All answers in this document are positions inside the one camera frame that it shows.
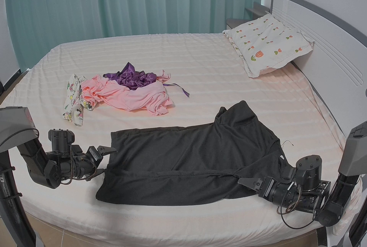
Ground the purple garment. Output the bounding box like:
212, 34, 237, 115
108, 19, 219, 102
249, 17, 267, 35
103, 62, 190, 97

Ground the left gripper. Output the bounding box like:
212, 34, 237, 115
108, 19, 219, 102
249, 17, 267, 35
75, 146, 118, 180

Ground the bed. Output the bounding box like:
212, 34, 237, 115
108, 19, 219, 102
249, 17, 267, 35
0, 0, 367, 247

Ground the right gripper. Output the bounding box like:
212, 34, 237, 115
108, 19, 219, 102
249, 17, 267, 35
237, 177, 293, 205

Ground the white printed pillow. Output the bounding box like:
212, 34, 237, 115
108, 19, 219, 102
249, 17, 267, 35
222, 12, 315, 79

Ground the black T-shirt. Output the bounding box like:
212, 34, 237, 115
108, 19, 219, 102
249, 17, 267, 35
95, 100, 296, 207

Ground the black cable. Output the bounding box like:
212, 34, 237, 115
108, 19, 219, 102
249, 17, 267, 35
276, 203, 320, 231

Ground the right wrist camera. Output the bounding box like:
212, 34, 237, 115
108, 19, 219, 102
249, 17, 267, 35
279, 166, 297, 183

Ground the grey bedside table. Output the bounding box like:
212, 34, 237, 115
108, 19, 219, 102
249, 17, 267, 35
226, 1, 270, 31

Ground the pink garment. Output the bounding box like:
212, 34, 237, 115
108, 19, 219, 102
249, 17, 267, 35
81, 70, 175, 117

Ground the white printed garment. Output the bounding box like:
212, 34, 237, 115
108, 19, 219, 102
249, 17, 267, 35
62, 74, 96, 127

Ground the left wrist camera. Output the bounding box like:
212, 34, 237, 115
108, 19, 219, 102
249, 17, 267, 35
72, 143, 89, 157

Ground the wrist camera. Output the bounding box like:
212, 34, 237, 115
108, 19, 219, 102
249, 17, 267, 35
279, 166, 297, 183
72, 143, 89, 157

